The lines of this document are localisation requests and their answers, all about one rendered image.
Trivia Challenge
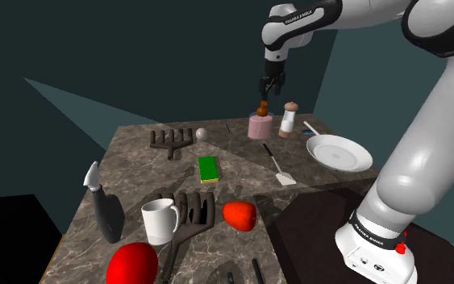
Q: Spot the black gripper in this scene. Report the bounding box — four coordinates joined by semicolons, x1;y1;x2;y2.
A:
259;59;286;102

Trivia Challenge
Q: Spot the salt shaker with brown cap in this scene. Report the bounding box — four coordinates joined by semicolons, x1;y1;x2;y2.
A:
277;102;299;139

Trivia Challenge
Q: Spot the pink jar with brown stopper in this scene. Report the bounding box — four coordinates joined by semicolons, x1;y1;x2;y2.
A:
248;100;274;140

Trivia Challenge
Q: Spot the white frying pan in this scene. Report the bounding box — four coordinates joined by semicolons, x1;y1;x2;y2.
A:
302;120;374;173

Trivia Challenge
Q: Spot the green and yellow sponge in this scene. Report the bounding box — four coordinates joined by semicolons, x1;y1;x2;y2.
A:
198;156;220;185

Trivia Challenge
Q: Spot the small dark brown pasta fork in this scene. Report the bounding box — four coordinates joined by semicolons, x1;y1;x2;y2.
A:
149;127;194;161

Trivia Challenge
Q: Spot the large dark brown pasta fork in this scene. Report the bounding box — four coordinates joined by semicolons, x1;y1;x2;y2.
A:
158;191;217;282

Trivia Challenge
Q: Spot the dark robot stand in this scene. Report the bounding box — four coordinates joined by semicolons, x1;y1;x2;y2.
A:
252;187;454;284

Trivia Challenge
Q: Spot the white mug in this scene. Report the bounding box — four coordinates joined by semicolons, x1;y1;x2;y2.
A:
140;198;181;246

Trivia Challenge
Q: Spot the long black stick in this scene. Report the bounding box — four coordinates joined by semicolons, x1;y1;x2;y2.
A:
251;257;266;284

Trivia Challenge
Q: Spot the red apple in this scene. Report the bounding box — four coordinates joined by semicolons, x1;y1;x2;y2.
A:
106;242;160;284

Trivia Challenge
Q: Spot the white spatula with black handle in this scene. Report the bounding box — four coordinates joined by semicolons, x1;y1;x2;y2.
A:
262;143;298;186

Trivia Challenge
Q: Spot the black-handled tool with silver blade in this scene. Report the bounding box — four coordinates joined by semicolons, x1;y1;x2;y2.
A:
82;161;126;244

